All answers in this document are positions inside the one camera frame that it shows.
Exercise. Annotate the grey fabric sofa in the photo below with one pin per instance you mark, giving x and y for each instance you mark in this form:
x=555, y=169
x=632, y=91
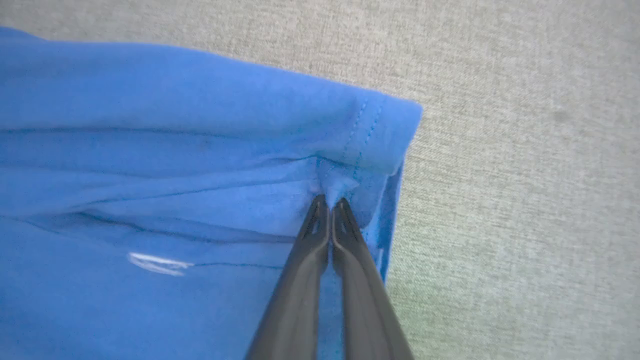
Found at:
x=525, y=200

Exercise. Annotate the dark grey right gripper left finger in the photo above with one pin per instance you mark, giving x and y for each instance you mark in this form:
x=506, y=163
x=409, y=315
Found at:
x=295, y=300

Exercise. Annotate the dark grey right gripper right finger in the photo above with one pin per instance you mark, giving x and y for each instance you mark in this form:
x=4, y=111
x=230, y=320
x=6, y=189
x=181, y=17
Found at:
x=367, y=305

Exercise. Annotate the blue and white t-shirt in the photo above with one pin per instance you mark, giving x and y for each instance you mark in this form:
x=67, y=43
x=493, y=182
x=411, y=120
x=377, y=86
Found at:
x=175, y=175

